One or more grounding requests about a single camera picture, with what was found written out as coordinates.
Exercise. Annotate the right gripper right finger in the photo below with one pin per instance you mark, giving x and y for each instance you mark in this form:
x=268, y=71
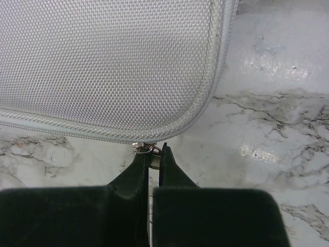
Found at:
x=185, y=214

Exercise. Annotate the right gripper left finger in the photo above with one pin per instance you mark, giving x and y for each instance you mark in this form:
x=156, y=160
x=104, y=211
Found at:
x=115, y=214

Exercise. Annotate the grey medicine kit box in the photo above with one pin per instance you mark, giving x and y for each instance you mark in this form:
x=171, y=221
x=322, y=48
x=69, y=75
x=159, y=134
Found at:
x=118, y=71

